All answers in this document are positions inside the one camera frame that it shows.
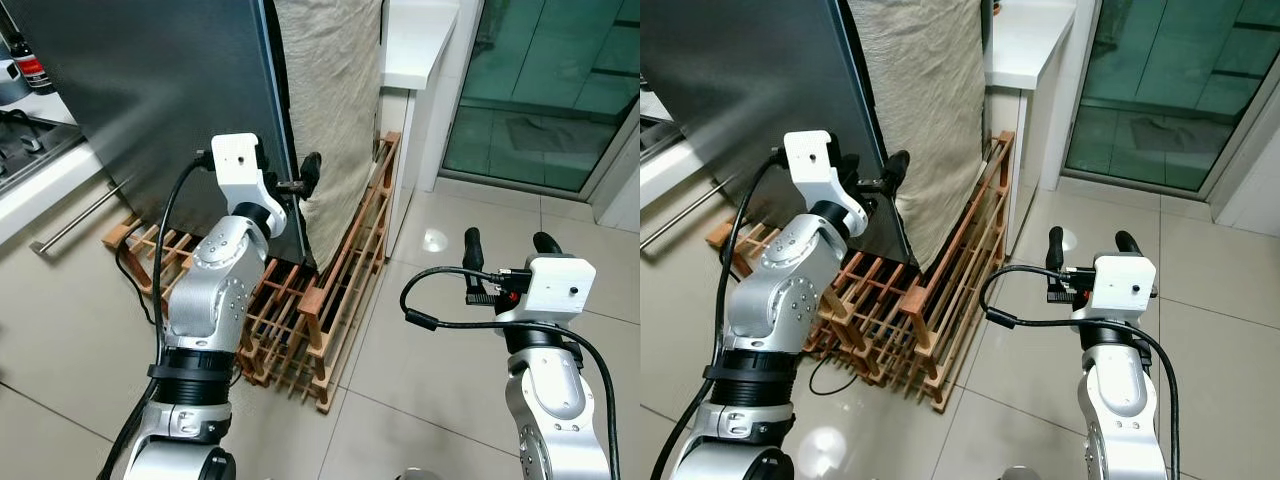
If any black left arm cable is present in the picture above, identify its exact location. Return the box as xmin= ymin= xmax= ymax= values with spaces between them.
xmin=98 ymin=149 xmax=217 ymax=480
xmin=650 ymin=147 xmax=791 ymax=480

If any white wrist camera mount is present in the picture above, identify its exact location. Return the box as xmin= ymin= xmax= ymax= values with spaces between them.
xmin=783 ymin=130 xmax=870 ymax=239
xmin=495 ymin=255 xmax=598 ymax=327
xmin=1071 ymin=254 xmax=1159 ymax=324
xmin=210 ymin=133 xmax=289 ymax=239

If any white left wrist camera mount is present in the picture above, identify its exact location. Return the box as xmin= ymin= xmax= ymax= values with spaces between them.
xmin=210 ymin=133 xmax=289 ymax=239
xmin=783 ymin=130 xmax=870 ymax=239

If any white cabinet with top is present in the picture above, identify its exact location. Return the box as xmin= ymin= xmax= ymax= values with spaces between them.
xmin=379 ymin=0 xmax=462 ymax=233
xmin=984 ymin=0 xmax=1078 ymax=193

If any wooden slatted rack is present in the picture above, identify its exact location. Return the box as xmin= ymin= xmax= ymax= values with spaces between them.
xmin=705 ymin=130 xmax=1017 ymax=414
xmin=102 ymin=130 xmax=402 ymax=414

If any dark bottle with red label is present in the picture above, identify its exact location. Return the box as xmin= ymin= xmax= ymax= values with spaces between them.
xmin=8 ymin=32 xmax=57 ymax=97

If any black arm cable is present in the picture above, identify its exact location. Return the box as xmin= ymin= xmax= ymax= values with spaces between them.
xmin=979 ymin=263 xmax=1182 ymax=480
xmin=650 ymin=147 xmax=791 ymax=480
xmin=399 ymin=264 xmax=622 ymax=480
xmin=98 ymin=149 xmax=217 ymax=480

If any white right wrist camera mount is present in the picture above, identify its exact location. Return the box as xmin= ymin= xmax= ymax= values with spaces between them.
xmin=1071 ymin=254 xmax=1159 ymax=324
xmin=495 ymin=255 xmax=598 ymax=327

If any beige hanging cloth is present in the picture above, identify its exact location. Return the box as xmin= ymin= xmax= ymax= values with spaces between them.
xmin=272 ymin=0 xmax=387 ymax=272
xmin=847 ymin=0 xmax=987 ymax=272

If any green tinted glass door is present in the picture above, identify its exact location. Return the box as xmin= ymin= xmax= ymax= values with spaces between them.
xmin=439 ymin=0 xmax=641 ymax=201
xmin=1062 ymin=0 xmax=1280 ymax=201

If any thin black floor cable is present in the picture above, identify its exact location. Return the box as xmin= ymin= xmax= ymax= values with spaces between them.
xmin=114 ymin=244 xmax=161 ymax=327
xmin=808 ymin=354 xmax=853 ymax=398

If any dark grey fridge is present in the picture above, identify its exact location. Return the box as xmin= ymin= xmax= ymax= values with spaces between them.
xmin=0 ymin=0 xmax=313 ymax=271
xmin=640 ymin=0 xmax=917 ymax=267

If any grey round pot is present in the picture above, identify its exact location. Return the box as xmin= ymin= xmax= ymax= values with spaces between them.
xmin=0 ymin=50 xmax=33 ymax=107

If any silver bar drawer handle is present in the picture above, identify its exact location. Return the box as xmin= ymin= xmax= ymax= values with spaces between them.
xmin=29 ymin=178 xmax=128 ymax=257
xmin=640 ymin=176 xmax=733 ymax=251

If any black gas cooktop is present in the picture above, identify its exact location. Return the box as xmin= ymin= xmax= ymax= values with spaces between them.
xmin=0 ymin=108 xmax=83 ymax=193
xmin=640 ymin=114 xmax=687 ymax=163

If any white kitchen counter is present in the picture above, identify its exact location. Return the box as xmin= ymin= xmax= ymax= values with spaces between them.
xmin=0 ymin=88 xmax=105 ymax=247
xmin=640 ymin=88 xmax=703 ymax=211

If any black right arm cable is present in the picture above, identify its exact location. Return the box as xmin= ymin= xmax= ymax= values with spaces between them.
xmin=979 ymin=263 xmax=1182 ymax=480
xmin=399 ymin=264 xmax=622 ymax=480

